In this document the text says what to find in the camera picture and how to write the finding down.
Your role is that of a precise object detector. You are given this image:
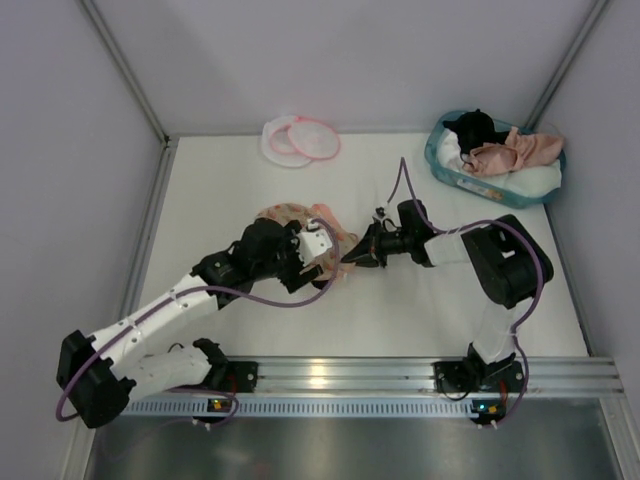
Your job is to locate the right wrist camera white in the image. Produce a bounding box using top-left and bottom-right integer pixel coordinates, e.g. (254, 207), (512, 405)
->
(373, 202), (391, 223)

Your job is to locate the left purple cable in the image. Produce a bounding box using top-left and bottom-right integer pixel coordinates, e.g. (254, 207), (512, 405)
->
(54, 218), (342, 431)

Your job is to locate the pink garment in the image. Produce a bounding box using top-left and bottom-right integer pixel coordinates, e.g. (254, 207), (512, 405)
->
(462, 127), (565, 178)

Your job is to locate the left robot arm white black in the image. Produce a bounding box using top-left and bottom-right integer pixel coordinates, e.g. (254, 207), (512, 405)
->
(55, 218), (339, 429)

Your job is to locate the right aluminium frame post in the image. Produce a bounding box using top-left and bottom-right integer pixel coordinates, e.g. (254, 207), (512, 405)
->
(524, 0), (613, 130)

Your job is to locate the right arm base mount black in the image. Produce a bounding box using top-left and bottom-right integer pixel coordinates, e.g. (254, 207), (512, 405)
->
(433, 344), (525, 401)

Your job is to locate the aluminium front rail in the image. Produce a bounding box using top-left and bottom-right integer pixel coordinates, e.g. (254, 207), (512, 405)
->
(82, 355), (626, 399)

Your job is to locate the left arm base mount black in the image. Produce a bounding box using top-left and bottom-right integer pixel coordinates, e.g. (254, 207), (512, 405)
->
(200, 360), (259, 394)

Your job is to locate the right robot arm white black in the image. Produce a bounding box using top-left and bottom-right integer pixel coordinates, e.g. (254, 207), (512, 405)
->
(341, 200), (554, 371)

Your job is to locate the pink floral mesh laundry bag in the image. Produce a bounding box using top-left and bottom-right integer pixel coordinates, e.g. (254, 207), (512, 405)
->
(256, 203), (360, 290)

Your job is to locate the black garment in basket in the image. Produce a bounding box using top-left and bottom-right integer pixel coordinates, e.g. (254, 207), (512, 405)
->
(443, 109), (509, 154)

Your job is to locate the left aluminium frame post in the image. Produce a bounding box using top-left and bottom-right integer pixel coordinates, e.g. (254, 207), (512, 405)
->
(76, 0), (170, 146)

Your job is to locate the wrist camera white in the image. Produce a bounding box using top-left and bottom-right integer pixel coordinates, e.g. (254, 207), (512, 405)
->
(296, 219), (334, 266)
(373, 202), (391, 223)

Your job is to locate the white garment in basket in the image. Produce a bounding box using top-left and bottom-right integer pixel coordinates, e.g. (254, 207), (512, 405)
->
(425, 130), (562, 209)

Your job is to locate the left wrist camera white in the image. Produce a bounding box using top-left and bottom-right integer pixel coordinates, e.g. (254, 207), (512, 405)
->
(296, 219), (334, 266)

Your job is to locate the grey slotted cable duct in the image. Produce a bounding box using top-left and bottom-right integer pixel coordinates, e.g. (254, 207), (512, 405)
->
(124, 396), (504, 419)

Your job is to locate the aluminium frame post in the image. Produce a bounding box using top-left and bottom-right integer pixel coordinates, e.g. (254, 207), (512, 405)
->
(76, 0), (170, 146)
(524, 0), (613, 130)

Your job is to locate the blue plastic laundry basket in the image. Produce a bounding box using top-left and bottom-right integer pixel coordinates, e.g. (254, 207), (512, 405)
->
(425, 110), (566, 208)

